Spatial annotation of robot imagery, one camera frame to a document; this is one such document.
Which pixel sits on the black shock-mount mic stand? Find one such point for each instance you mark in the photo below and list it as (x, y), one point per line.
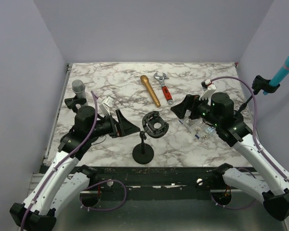
(155, 127)

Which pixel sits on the black front rail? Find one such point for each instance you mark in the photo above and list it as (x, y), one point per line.
(155, 183)

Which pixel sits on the silver microphone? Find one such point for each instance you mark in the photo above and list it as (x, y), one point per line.
(78, 88)

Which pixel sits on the teal microphone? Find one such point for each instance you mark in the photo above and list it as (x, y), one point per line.
(280, 75)

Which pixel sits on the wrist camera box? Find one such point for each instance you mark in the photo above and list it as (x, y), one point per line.
(209, 89)
(105, 105)

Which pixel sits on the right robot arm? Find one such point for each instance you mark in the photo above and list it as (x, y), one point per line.
(273, 192)

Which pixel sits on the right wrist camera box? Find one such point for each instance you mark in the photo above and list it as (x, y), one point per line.
(209, 89)

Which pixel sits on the clear plastic screw box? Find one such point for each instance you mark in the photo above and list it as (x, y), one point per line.
(198, 128)

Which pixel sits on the gold microphone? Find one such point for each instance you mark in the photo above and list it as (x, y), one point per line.
(145, 81)

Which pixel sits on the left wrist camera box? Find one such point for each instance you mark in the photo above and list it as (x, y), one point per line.
(105, 105)

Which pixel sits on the black left mic stand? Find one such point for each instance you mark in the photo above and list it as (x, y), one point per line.
(74, 103)

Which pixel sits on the red-handled adjustable wrench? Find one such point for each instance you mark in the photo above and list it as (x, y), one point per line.
(161, 79)

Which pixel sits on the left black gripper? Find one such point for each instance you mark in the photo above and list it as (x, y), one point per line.
(124, 127)

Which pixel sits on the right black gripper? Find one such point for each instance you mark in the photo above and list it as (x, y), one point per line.
(190, 102)

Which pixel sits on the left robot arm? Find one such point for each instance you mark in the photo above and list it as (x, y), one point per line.
(39, 211)

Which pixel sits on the black right mic stand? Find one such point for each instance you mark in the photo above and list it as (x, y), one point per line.
(259, 83)

